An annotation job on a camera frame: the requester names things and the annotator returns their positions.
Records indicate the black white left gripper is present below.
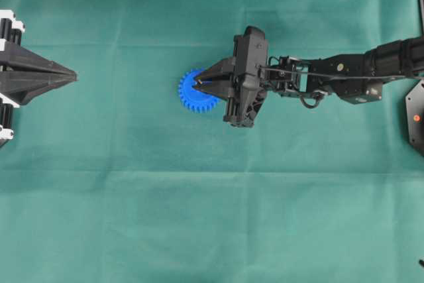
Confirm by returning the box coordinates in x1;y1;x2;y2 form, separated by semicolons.
0;9;79;147

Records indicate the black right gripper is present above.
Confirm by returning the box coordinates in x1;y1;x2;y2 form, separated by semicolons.
193;26;268;128

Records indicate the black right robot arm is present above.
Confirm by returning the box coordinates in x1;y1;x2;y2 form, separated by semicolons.
193;26;423;128

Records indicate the blue plastic gear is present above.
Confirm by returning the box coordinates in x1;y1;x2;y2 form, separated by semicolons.
178;68;219;113

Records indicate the green table cloth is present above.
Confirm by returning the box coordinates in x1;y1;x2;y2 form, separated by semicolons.
1;0;423;282

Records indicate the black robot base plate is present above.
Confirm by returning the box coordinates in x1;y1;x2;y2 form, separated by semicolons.
405;80;424;156

